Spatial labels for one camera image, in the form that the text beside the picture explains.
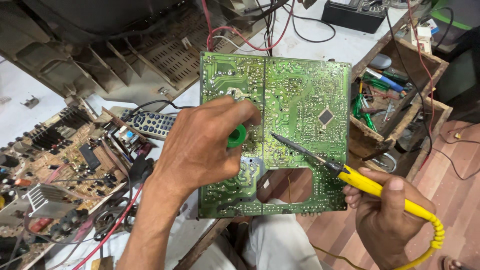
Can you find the person's right hand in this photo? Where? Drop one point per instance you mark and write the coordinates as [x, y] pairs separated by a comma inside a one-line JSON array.
[[390, 221]]

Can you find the person's left hand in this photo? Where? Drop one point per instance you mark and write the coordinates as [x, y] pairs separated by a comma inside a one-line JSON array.
[[198, 150]]

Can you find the green solder spool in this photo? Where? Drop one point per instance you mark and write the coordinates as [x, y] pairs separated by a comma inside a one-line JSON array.
[[237, 135]]

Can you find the yellow soldering iron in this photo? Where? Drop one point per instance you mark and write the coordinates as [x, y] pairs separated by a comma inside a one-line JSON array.
[[337, 170]]

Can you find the grey remote control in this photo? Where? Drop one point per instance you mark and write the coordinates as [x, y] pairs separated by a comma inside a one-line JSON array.
[[150, 122]]

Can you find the person's sandal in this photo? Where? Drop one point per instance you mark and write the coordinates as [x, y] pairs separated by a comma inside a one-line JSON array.
[[452, 263]]

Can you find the green circuit board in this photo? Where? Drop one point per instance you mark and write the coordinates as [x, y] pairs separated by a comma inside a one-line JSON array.
[[296, 112]]

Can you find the person's white trousers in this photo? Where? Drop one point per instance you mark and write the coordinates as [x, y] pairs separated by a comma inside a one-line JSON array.
[[281, 243]]

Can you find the wooden tool box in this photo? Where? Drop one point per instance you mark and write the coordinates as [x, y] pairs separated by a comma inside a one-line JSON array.
[[397, 101]]

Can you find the red test lead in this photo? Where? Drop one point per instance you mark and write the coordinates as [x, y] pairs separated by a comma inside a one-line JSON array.
[[108, 232]]

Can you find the grey television casing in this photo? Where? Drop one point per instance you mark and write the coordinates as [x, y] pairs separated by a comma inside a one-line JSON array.
[[112, 48]]

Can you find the brown circuit board with components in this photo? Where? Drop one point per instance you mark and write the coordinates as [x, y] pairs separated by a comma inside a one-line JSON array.
[[56, 165]]

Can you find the silver heat sink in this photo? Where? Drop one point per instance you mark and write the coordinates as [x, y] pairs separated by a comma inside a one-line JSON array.
[[47, 200]]

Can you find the black multimeter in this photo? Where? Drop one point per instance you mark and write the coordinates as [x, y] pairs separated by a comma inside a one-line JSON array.
[[354, 14]]

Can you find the small metal bracket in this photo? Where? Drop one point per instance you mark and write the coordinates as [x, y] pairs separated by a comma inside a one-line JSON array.
[[30, 102]]

